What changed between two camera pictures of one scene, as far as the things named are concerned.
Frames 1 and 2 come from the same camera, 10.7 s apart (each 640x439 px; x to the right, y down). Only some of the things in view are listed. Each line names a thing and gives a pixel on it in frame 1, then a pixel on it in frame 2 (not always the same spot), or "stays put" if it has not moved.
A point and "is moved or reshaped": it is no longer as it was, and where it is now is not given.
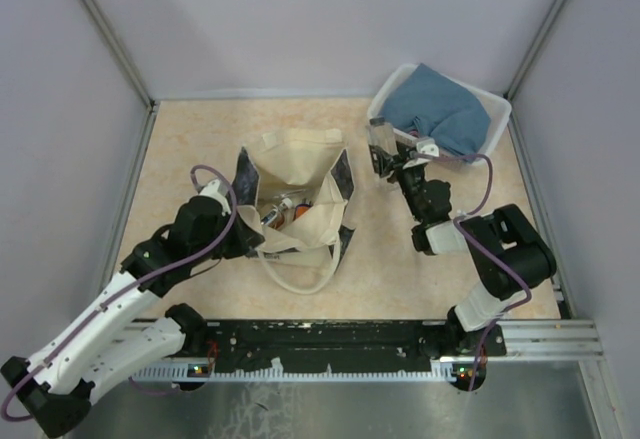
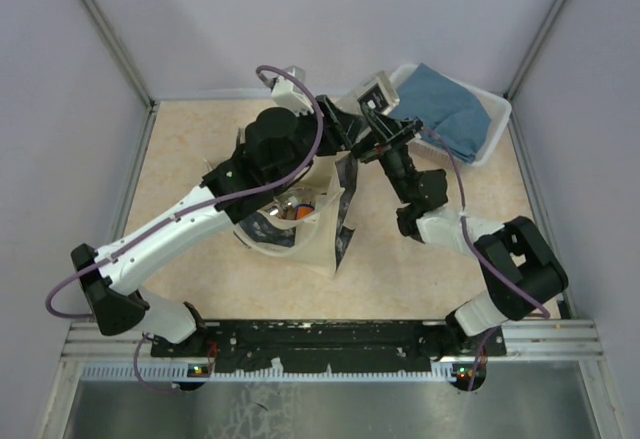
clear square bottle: (382, 136) is moved or reshaped
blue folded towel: (430, 103) stays put
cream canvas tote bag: (298, 189) is moved or reshaped
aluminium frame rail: (108, 30) stays put
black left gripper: (246, 238) -> (340, 129)
